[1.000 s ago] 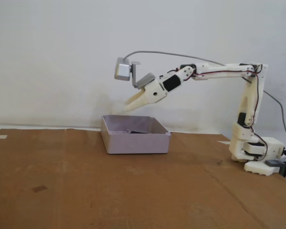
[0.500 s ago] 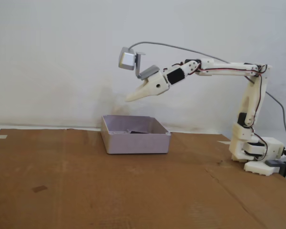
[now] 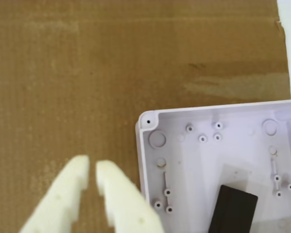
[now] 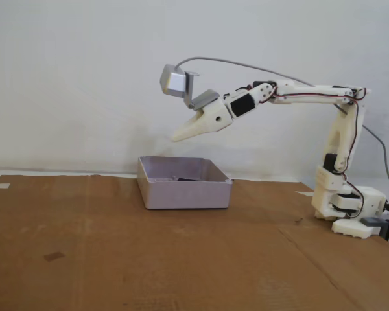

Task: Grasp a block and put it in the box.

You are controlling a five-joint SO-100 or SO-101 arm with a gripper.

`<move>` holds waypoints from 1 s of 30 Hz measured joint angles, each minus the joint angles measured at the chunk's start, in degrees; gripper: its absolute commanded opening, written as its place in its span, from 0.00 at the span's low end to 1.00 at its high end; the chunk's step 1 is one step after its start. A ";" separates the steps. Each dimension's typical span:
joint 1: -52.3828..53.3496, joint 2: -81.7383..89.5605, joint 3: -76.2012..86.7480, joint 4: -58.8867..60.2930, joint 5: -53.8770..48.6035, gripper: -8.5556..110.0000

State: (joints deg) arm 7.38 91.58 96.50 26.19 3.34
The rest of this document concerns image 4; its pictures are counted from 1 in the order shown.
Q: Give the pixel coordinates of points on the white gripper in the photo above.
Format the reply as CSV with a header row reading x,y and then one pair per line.
x,y
211,120

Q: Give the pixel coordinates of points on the black rectangular block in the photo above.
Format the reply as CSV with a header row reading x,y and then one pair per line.
x,y
188,179

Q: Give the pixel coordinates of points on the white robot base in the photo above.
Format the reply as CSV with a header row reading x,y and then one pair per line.
x,y
353,228

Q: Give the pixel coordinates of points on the grey plastic box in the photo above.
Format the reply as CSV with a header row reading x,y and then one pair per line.
x,y
184,196

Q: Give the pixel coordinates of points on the silver webcam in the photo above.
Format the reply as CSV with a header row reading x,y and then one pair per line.
x,y
173,82

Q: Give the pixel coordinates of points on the white tape piece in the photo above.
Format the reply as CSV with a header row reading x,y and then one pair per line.
x,y
304,193
1,186

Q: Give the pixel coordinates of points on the brown cardboard sheet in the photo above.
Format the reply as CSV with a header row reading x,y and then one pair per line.
x,y
133,252
360,275

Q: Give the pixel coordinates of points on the grey table clamp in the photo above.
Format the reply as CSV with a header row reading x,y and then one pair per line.
x,y
374,222

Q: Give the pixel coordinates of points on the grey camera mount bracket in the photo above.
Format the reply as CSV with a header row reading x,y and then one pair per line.
x,y
205,98

